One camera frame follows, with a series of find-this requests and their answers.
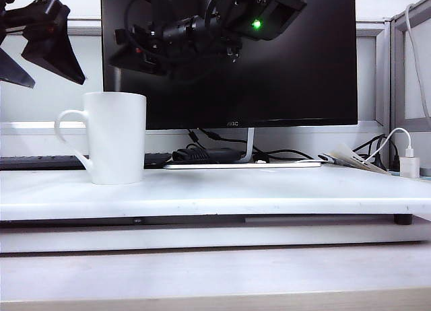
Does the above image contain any thick white cable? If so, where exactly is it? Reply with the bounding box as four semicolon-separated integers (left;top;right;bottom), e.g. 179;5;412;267
405;3;431;129

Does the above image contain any white monitor stand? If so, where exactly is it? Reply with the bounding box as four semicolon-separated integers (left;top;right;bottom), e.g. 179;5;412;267
163;127;323;170

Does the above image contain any white raised platform board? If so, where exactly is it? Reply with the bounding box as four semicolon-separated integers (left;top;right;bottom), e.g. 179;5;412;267
0;165;431;223

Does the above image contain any thin white USB cable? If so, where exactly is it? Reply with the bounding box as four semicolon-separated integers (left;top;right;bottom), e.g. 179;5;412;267
364;127;415;164

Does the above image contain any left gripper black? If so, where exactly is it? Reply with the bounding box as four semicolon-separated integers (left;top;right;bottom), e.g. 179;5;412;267
0;0;86;89

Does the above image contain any white ceramic mug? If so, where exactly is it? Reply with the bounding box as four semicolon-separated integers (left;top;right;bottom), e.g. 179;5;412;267
54;91;147;186

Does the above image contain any white USB charger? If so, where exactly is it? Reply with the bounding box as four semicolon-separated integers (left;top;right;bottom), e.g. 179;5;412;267
399;156;421;179

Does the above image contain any black power adapter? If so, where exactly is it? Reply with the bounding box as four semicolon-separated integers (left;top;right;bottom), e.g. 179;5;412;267
172;147;244;164

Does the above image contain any black cable with ferrite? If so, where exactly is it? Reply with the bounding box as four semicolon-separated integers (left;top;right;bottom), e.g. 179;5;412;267
187;128;203;153

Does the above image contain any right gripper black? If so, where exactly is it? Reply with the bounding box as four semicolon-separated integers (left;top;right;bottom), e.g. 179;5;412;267
107;21;180;79

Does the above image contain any black AOC computer monitor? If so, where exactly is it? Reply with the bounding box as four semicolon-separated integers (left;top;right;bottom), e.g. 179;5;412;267
100;0;358;131

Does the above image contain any long black cable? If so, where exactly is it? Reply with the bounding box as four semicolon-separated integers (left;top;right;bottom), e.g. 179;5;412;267
255;149;321;164

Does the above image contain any black monitor cable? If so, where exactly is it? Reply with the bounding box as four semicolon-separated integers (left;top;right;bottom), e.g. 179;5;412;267
201;128;270;164

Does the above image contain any grey framed side partition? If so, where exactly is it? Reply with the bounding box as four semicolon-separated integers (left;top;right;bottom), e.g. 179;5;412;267
383;0;431;177

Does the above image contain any black keyboard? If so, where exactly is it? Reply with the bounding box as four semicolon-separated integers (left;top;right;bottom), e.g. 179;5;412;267
0;154;172;172

